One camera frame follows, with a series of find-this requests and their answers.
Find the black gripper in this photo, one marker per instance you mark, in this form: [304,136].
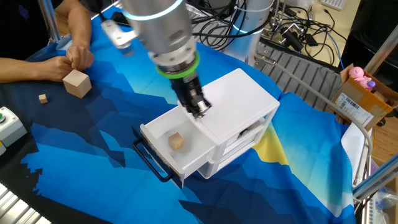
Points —
[188,88]

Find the small wooden cube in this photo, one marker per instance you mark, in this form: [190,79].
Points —
[176,141]

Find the white plastic drawer cabinet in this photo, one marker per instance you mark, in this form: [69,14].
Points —
[239,99]

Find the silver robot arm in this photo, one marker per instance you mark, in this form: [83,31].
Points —
[161,28]

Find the person's left forearm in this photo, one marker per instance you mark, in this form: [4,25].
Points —
[79,21]

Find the person's right forearm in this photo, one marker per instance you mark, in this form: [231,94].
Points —
[18,70]

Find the person's left hand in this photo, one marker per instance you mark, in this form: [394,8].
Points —
[81,57]

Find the person's right hand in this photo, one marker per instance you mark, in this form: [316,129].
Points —
[57,68]

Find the silver metal clamp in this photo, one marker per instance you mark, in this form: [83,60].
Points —
[284,26]

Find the blue mountain print cloth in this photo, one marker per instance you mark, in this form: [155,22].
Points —
[124,202]

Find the large wooden cube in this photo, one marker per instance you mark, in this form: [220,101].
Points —
[77,84]

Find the small black power adapter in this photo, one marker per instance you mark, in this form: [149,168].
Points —
[311,40]

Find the tiny wooden cube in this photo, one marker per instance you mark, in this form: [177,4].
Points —
[43,98]

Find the pink plastic toy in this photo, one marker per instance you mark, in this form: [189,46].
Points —
[357,74]

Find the cardboard box with white label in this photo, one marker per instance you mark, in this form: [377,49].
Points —
[363,99]

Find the white keyboard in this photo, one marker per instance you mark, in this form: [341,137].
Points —
[334,3]

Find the small purple toy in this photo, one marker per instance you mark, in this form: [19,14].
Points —
[371,84]

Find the grey box with green button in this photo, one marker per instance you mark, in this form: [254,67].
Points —
[11,127]

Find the black equipment case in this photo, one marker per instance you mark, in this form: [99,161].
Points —
[373,31]

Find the yellow and grey button box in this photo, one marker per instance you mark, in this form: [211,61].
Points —
[2,148]

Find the clear plastic bag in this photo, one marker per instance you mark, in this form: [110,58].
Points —
[387,202]

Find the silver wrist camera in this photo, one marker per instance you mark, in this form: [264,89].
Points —
[116,32]

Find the aluminium frame post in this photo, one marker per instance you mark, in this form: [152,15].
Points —
[384,46]
[49,18]

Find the aluminium frame bar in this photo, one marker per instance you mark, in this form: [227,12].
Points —
[376,180]

